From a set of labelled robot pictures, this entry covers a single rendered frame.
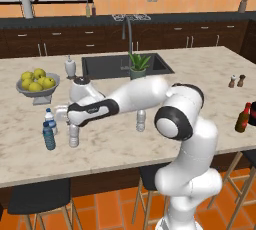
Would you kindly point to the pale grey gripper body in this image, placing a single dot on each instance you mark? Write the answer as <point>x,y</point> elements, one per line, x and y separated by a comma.
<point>60,113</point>

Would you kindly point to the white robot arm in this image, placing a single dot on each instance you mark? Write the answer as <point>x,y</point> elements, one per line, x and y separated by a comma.
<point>186,120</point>

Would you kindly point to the white-capped clear plastic bottle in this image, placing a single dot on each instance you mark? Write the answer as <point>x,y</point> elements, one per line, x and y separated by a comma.
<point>50,117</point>

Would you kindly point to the blue plastic water bottle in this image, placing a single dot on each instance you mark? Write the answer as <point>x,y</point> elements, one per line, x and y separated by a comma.
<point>49,139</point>

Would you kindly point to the grey fruit bowl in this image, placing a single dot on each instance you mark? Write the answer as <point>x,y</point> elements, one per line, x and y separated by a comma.
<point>37,94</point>

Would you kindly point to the yellow green apple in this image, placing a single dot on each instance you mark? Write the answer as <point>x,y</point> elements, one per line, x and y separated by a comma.
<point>27,75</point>
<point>48,82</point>
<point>26,84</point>
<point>39,73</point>
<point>35,87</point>

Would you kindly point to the white soap dispenser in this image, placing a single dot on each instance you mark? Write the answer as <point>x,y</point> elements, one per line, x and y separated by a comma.
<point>70,67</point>

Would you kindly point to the dark sink basin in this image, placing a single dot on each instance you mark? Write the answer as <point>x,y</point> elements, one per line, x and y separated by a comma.
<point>106,65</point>

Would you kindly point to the dark brown cupboard run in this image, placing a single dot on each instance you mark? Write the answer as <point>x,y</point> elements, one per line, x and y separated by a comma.
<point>83,39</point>

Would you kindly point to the black seat wooden stool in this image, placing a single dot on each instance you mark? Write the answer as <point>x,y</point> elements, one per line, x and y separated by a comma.
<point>248,170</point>
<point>38,195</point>
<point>148,177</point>

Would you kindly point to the green potted plant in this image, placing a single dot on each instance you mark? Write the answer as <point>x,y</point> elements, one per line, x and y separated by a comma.
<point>138,65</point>

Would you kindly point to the grey curved tap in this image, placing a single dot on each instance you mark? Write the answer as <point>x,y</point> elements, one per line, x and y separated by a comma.
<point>129,34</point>

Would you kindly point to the olive glass bottle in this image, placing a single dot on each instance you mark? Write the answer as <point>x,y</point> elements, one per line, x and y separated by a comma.
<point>88,10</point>

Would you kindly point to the dark brown glass bottle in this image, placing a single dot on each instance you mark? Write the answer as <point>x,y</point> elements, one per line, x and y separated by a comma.
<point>93,10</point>

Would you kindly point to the grey metal jug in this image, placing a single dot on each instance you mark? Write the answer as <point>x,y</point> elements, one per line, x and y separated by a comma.
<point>26,7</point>

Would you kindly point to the white-topped brown shaker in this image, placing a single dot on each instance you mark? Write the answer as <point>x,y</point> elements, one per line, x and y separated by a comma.
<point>232,82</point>

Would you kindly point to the red-capped brown glass bottle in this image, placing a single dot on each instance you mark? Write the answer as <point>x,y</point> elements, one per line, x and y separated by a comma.
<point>242,120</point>

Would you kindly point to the dark brown pepper shaker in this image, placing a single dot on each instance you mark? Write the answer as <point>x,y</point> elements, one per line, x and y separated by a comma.
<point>241,81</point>

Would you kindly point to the utensil pot with tools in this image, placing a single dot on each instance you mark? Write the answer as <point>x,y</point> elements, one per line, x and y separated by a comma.
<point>243,4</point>

